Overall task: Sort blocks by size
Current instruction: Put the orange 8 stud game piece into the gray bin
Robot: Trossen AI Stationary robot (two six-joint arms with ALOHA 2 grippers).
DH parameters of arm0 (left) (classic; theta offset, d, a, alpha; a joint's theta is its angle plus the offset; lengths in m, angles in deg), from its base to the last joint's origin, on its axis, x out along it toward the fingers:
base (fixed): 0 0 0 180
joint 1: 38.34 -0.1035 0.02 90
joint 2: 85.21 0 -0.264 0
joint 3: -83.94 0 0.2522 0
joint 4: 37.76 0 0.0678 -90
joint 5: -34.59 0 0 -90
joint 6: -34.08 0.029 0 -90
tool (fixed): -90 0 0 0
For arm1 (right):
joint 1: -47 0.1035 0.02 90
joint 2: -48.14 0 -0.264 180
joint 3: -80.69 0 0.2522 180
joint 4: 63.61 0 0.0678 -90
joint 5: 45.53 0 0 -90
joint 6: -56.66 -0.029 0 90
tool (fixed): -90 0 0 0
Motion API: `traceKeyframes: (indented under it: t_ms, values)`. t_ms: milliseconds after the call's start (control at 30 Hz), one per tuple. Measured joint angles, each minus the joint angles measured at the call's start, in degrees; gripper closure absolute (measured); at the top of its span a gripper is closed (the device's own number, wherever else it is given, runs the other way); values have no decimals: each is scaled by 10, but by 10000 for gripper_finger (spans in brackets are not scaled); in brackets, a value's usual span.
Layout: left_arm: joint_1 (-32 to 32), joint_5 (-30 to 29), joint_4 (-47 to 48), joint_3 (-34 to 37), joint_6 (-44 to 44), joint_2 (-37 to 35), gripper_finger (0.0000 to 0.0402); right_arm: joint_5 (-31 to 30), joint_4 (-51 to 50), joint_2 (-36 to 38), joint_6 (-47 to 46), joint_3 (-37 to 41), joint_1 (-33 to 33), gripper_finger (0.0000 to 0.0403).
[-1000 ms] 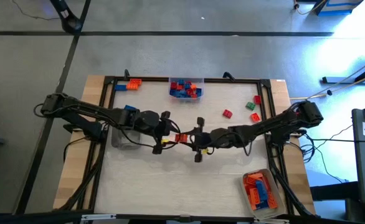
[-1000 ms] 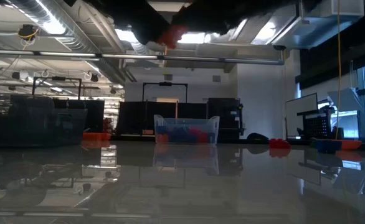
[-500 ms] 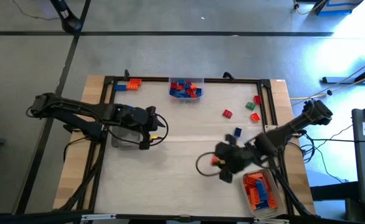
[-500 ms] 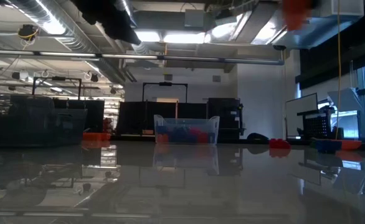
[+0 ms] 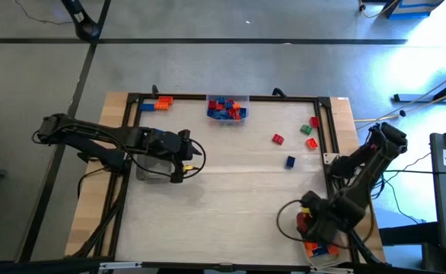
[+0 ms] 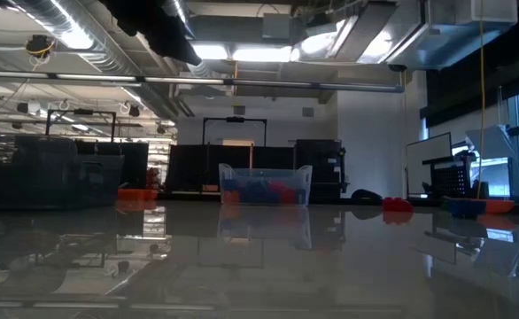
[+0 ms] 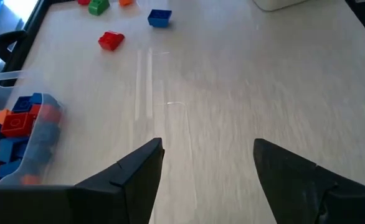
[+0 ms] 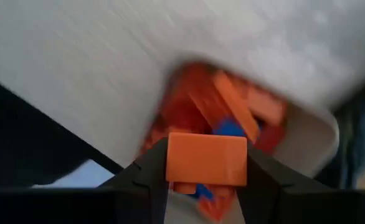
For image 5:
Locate white plastic tray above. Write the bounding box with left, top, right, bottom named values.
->
left=298, top=211, right=350, bottom=270

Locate grey translucent bin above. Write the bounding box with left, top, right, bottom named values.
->
left=135, top=151, right=174, bottom=184

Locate white rail bracket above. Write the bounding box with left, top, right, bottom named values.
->
left=99, top=261, right=142, bottom=272

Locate black table frame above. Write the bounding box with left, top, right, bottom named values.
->
left=93, top=92, right=386, bottom=272

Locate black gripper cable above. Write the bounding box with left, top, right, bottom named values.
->
left=183, top=137, right=207, bottom=180
left=276, top=198, right=374, bottom=251

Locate thin floor cable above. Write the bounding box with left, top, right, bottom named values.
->
left=14, top=0, right=75, bottom=26

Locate yellow floor cable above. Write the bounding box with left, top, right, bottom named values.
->
left=358, top=0, right=399, bottom=19

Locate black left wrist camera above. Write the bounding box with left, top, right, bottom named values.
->
left=179, top=129, right=204, bottom=158

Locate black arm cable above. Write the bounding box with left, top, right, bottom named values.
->
left=76, top=166, right=108, bottom=199

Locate black stand base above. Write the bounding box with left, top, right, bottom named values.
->
left=61, top=0, right=103, bottom=41

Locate black floor strip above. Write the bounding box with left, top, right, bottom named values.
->
left=15, top=0, right=113, bottom=263
left=0, top=37, right=409, bottom=46

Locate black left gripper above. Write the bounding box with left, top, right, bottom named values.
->
left=145, top=130, right=186, bottom=184

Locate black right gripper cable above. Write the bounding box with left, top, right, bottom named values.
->
left=276, top=198, right=374, bottom=251

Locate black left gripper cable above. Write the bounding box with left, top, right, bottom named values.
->
left=183, top=137, right=207, bottom=180

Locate black cable bundle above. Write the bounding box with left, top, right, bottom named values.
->
left=72, top=178, right=131, bottom=260
left=323, top=170, right=386, bottom=267

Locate blue white box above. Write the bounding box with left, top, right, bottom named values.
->
left=382, top=0, right=445, bottom=20

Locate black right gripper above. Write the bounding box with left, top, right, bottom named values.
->
left=301, top=190, right=340, bottom=244

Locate clear plastic bin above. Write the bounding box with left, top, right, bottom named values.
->
left=206, top=94, right=250, bottom=123

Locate yellow hanging cable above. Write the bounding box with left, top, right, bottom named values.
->
left=354, top=86, right=446, bottom=122

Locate grey hanging cable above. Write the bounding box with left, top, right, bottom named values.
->
left=355, top=64, right=446, bottom=131

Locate black floor stand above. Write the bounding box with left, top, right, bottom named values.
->
left=393, top=47, right=446, bottom=104

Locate black rig bar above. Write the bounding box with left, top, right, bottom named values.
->
left=0, top=257, right=446, bottom=274

